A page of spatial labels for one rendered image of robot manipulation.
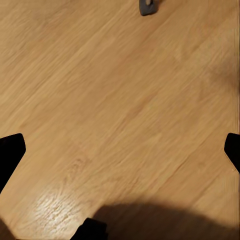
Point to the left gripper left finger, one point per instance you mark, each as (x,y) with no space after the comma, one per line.
(12,150)

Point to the swivel chair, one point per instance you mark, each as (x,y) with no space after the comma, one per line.
(146,6)

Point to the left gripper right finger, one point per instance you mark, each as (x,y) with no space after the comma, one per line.
(232,149)

